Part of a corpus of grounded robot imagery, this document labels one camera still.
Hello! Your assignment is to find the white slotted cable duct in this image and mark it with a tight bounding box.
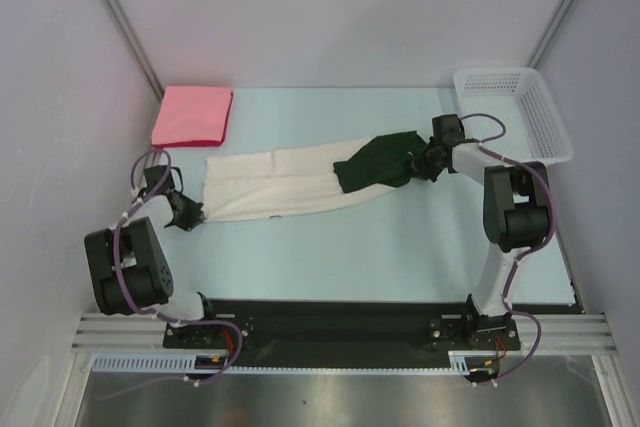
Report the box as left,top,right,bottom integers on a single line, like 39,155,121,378
92,352,499,378

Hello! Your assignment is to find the aluminium frame rail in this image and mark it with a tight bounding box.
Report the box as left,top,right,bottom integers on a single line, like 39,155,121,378
72,314,617,355

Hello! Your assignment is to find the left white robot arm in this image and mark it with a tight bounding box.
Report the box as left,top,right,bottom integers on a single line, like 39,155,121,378
84,165,221,347

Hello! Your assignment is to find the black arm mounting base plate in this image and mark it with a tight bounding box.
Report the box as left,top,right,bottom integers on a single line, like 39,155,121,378
152,300,526,370

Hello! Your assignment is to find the white and dark green t-shirt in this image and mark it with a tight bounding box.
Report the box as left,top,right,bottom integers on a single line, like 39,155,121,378
203,131,426,222

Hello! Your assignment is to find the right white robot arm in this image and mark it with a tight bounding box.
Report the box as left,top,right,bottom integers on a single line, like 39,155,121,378
411,114,556,348

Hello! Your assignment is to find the folded pink t-shirt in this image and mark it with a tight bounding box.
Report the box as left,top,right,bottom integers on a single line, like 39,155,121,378
151,86,234,148

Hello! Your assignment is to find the white perforated plastic basket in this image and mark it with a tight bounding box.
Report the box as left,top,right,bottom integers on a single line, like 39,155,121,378
453,67,574,165

